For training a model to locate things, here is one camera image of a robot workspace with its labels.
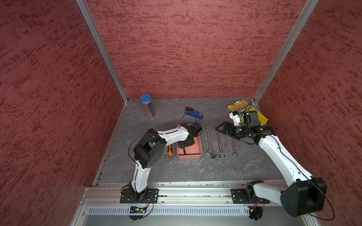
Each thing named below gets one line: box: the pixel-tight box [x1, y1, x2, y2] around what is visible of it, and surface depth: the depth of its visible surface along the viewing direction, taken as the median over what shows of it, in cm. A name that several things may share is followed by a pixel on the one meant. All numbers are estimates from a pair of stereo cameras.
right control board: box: [247, 206, 263, 221], surface depth 72 cm
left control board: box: [128, 206, 147, 221], surface depth 72 cm
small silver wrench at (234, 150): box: [231, 137, 238, 156], surface depth 94 cm
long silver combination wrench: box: [205, 126, 217, 159], surface depth 94 cm
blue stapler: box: [184, 106, 204, 120], surface depth 110 cm
